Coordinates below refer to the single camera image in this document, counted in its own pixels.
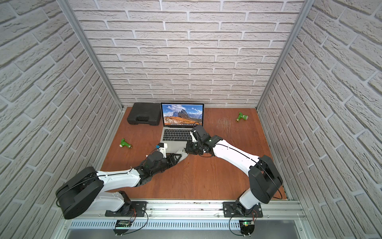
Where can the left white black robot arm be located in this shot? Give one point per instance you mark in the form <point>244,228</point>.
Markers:
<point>92,190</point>

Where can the controller board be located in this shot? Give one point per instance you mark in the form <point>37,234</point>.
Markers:
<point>122,227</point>
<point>246,227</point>

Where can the grey wireless mouse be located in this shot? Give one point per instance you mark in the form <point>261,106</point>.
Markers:
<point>183,155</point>

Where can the green toy drill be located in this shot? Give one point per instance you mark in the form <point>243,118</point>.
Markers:
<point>123,143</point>
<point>241,116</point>

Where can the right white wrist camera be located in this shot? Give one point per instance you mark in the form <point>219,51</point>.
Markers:
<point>193,137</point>

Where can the right aluminium corner post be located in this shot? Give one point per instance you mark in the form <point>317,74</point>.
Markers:
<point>305,9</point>

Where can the left controller board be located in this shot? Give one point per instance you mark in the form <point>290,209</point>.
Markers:
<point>122,227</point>

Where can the green toy drill left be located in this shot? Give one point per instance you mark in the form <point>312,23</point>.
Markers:
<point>123,143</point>

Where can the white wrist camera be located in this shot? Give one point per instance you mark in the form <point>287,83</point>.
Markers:
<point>162,147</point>
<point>193,137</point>

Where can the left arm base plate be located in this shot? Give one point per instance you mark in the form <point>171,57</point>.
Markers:
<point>130,209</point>

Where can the silver open laptop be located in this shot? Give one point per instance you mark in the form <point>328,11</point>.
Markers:
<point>178,120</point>

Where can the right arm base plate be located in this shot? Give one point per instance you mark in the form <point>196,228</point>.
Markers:
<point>236,209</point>

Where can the aluminium front rail frame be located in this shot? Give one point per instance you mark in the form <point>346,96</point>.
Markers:
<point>189,215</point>

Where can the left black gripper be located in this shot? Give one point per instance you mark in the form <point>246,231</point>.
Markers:
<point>168,158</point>

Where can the right controller board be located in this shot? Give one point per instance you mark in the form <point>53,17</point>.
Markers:
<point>246,227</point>

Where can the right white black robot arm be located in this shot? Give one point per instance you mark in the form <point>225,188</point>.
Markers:
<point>265,180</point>

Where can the green toy drill right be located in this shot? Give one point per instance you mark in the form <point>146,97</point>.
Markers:
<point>241,116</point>

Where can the left aluminium corner post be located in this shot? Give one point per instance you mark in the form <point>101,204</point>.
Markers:
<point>80,33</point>

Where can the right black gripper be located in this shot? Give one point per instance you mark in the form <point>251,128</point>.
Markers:
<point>188,149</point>

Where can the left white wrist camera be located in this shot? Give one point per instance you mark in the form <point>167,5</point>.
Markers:
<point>162,147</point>

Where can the aluminium corner post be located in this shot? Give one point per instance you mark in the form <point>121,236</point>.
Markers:
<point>80,33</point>
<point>305,9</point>

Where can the black plastic tool case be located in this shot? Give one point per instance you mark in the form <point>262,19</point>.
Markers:
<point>145,113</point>

